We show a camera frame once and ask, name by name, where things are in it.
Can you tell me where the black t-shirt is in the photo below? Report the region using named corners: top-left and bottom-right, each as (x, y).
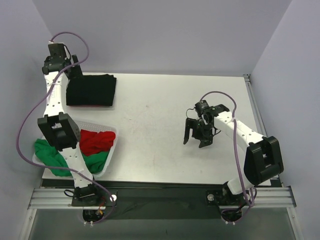
top-left (66, 74), bottom-right (117, 107)

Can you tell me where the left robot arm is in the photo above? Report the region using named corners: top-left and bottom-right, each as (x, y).
top-left (37, 42), bottom-right (101, 206)

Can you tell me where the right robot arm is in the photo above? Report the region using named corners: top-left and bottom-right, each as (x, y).
top-left (183, 100), bottom-right (284, 204)

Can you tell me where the folded magenta t-shirt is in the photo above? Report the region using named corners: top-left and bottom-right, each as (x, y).
top-left (67, 105), bottom-right (114, 109)

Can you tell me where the red t-shirt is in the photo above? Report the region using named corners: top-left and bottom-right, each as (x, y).
top-left (79, 129), bottom-right (116, 156)

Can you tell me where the green t-shirt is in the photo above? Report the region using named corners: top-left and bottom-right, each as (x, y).
top-left (34, 138), bottom-right (111, 174)

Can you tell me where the black cable at right wrist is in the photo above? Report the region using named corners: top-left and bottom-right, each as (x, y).
top-left (185, 107), bottom-right (222, 137)

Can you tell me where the aluminium frame rail right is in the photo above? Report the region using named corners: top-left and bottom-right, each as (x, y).
top-left (243, 74), bottom-right (283, 188)

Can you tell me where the aluminium frame rail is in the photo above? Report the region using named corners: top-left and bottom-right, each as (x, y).
top-left (243, 74), bottom-right (283, 188)
top-left (28, 187), bottom-right (297, 210)

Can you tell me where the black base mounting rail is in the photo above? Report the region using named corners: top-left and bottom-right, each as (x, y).
top-left (42, 179), bottom-right (247, 222)

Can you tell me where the aluminium frame rail front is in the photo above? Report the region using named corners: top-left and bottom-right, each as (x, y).
top-left (28, 187), bottom-right (297, 210)

